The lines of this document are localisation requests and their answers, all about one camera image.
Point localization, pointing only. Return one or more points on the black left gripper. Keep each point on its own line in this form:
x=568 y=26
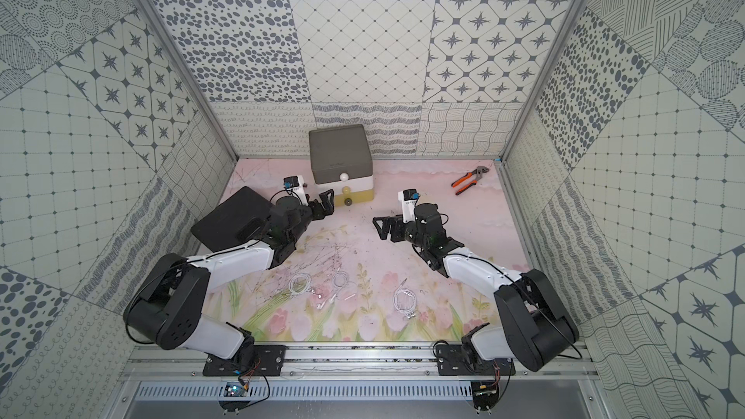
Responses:
x=314 y=208

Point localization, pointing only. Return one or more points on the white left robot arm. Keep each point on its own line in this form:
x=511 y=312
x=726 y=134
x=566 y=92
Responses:
x=167 y=310

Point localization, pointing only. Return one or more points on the orange handled pliers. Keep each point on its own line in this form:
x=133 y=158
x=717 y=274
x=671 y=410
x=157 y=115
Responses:
x=469 y=180

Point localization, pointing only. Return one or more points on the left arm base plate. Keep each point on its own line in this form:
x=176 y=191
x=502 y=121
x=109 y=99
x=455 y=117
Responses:
x=256 y=359

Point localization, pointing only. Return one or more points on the white earphones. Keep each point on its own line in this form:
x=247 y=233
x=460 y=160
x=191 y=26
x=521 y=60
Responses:
x=301 y=284
x=405 y=301
x=340 y=279

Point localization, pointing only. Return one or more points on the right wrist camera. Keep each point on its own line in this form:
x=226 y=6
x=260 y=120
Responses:
x=408 y=199

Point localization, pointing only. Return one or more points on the aluminium rail frame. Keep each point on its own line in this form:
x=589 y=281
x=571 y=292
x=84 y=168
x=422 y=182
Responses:
x=349 y=372

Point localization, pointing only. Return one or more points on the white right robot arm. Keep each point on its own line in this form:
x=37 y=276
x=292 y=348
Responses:
x=535 y=325

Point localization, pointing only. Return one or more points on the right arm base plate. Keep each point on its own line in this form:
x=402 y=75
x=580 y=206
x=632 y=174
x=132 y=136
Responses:
x=484 y=351

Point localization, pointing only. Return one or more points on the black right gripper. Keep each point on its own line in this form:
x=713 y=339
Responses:
x=396 y=222

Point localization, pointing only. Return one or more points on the yellow white drawer cabinet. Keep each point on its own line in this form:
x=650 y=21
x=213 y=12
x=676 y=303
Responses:
x=341 y=160

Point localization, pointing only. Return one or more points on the black plastic tool case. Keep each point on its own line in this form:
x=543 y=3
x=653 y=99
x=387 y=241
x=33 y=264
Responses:
x=236 y=220

